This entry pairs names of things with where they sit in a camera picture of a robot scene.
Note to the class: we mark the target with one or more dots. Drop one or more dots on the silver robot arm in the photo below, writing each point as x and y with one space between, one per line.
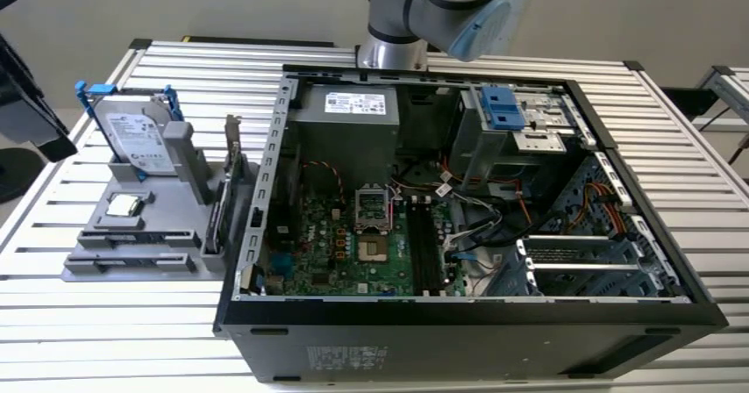
411 11

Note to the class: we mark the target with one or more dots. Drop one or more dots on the black RAM slot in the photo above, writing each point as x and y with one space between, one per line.
436 244
429 244
423 244
416 244

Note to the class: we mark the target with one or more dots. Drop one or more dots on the black round stand foot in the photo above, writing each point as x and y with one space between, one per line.
15 182

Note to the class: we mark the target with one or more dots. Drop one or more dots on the hard disk in blue carrier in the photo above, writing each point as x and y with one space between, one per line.
136 134

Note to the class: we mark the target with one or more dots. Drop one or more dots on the silver CPU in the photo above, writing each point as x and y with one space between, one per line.
125 205

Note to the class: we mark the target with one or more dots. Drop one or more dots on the grey parts rack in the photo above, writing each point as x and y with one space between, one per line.
176 217

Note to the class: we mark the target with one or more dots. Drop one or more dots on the graphics card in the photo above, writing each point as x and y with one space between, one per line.
218 217

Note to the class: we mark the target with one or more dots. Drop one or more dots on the grey power supply unit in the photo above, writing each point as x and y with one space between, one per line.
345 147

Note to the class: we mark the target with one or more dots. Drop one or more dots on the green motherboard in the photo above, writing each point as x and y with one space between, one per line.
328 257

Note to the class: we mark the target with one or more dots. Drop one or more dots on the CPU socket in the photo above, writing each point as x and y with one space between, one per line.
375 249

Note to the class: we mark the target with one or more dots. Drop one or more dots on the blue plastic drive latch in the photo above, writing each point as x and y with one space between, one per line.
500 108

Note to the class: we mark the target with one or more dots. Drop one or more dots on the black PC case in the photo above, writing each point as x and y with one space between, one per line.
411 345

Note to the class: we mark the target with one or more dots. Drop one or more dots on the grey metal disk bay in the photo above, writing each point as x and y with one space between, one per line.
586 266

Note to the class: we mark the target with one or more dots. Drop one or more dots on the metal slat side table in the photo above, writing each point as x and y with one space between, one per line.
728 86

